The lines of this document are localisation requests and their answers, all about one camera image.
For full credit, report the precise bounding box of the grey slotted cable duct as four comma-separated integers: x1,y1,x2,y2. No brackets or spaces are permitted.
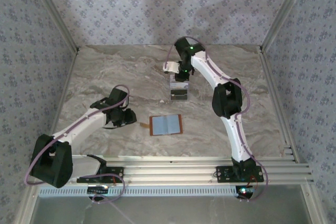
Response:
38,185,238,198

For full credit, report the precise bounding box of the brown leather card holder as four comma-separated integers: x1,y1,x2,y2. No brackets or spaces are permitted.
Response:
139,114,184,137

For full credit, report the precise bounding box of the aluminium side rail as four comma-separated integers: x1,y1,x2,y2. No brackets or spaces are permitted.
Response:
258,49,300,163
40,49,81,164

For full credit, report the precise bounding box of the grey metal sheet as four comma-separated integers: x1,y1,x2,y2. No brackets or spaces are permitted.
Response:
31,196,314,224

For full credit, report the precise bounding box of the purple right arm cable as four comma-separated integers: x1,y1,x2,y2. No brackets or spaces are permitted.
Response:
165,36,269,204

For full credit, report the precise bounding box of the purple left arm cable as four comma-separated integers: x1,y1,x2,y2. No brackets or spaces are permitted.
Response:
24,84,131,205

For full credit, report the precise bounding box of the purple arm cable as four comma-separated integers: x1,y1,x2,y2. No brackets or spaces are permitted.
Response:
24,84,131,205
165,36,269,204

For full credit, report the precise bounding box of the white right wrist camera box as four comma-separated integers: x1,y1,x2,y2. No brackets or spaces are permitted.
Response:
162,61,181,74

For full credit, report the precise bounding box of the thin pale wire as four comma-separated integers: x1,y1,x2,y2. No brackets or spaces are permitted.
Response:
109,201,133,224

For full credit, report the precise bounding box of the aluminium frame leg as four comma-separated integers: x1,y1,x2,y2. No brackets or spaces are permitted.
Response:
300,183,325,224
15,183,40,224

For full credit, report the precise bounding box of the aluminium extrusion base frame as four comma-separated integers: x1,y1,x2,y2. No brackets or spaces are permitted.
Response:
28,155,314,185

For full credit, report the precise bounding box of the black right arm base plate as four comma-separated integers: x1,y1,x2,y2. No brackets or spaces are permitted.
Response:
215,165,264,183

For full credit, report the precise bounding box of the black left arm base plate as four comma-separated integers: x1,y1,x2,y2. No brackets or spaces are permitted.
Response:
76,166,124,183

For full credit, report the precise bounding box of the aluminium corner post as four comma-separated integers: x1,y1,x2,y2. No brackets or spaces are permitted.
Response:
261,0,314,53
25,0,81,53

